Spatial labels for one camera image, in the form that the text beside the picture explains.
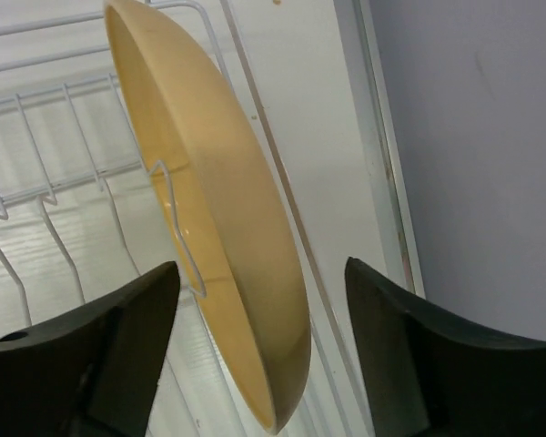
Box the white wire dish rack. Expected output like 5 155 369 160
0 1 372 436

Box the plain yellow round plate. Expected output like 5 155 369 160
105 1 311 434

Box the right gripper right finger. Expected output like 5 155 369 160
345 258 546 436

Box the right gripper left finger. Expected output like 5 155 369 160
0 261 180 436

